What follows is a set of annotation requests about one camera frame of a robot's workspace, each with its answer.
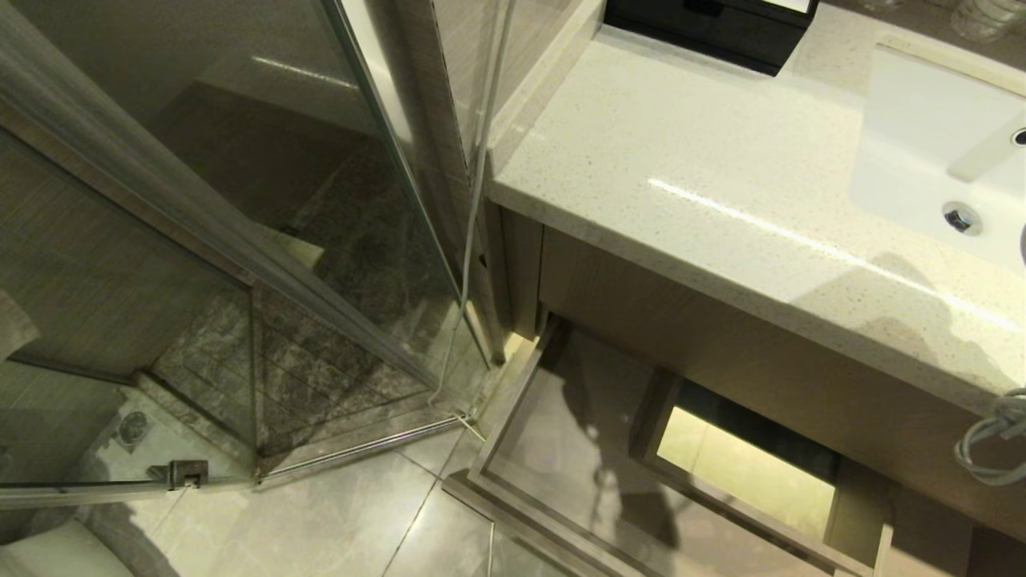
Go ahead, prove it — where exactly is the open wooden vanity drawer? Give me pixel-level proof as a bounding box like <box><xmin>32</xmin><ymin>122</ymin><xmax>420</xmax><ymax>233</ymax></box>
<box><xmin>442</xmin><ymin>314</ymin><xmax>895</xmax><ymax>577</ymax></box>

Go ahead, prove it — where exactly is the beige stone vanity counter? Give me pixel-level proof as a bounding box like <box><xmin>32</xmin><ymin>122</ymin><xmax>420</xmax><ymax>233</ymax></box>
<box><xmin>487</xmin><ymin>0</ymin><xmax>1026</xmax><ymax>418</ymax></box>

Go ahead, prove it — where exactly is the wooden vanity cabinet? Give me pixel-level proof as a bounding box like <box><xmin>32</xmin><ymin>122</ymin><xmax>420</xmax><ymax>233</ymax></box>
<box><xmin>481</xmin><ymin>202</ymin><xmax>1026</xmax><ymax>577</ymax></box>

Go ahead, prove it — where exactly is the black tissue box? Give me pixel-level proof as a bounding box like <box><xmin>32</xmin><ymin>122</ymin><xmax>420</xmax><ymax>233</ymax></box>
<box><xmin>603</xmin><ymin>0</ymin><xmax>822</xmax><ymax>78</ymax></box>

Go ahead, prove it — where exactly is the glass shower door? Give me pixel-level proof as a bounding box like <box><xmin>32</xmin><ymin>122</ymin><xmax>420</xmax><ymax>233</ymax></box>
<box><xmin>0</xmin><ymin>0</ymin><xmax>499</xmax><ymax>509</ymax></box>

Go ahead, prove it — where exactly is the metal shower door hinge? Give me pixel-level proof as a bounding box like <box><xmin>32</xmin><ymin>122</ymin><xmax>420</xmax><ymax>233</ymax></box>
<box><xmin>147</xmin><ymin>459</ymin><xmax>210</xmax><ymax>490</ymax></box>

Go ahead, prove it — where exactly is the round shower floor drain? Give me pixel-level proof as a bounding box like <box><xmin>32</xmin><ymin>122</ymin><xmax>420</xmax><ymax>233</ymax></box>
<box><xmin>113</xmin><ymin>410</ymin><xmax>154</xmax><ymax>448</ymax></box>

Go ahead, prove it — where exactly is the white ceramic sink basin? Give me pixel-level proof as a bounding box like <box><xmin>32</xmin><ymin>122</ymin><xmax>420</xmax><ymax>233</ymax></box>
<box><xmin>848</xmin><ymin>42</ymin><xmax>1026</xmax><ymax>275</ymax></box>

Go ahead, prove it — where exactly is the metal sink drain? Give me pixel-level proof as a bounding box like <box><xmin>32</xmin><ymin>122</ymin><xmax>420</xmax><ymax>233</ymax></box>
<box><xmin>942</xmin><ymin>201</ymin><xmax>984</xmax><ymax>237</ymax></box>

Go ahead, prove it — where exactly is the white toilet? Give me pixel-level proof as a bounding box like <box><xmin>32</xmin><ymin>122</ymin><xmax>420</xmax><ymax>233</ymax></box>
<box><xmin>0</xmin><ymin>518</ymin><xmax>137</xmax><ymax>577</ymax></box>

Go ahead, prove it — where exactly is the grey coiled power cord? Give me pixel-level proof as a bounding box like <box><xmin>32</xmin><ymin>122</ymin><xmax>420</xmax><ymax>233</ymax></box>
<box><xmin>953</xmin><ymin>389</ymin><xmax>1026</xmax><ymax>487</ymax></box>

